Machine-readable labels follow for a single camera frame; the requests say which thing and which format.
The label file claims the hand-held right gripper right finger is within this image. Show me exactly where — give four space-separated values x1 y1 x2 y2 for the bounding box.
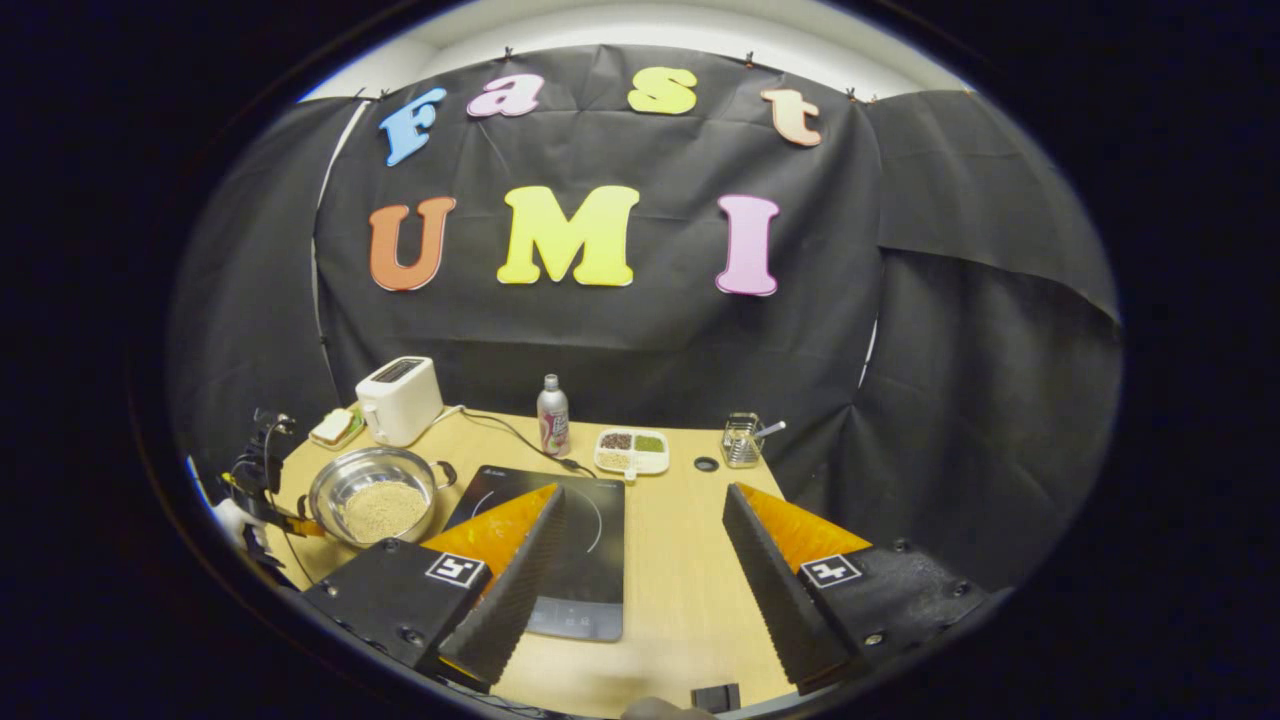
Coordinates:
722 482 991 696

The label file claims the black power cable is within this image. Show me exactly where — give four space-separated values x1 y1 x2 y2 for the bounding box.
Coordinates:
462 408 598 479

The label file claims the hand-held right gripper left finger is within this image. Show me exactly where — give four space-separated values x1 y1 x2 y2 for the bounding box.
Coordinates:
300 483 568 693

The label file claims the printed drink bottle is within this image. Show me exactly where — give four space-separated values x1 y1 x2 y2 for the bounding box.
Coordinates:
537 374 572 459

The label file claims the black induction cooktop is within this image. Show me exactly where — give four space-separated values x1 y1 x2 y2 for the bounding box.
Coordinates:
443 465 627 643

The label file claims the white divided dish of beans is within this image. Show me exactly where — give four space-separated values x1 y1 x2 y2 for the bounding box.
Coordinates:
594 428 671 483

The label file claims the row of black cloth clips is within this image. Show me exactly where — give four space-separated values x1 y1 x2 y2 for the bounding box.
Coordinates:
355 45 881 103

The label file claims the pile of soybeans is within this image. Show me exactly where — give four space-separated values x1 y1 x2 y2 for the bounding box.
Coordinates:
343 481 428 542

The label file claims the steel pot with black handles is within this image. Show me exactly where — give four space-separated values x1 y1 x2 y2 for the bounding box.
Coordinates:
307 446 458 549

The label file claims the wire utensil holder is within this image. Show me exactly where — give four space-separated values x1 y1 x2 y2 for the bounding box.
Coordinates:
722 412 765 469

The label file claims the sandwich on green plate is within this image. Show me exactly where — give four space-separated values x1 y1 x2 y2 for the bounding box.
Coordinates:
309 405 365 450

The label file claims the white toaster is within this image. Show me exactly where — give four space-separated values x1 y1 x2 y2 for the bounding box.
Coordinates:
355 356 445 448

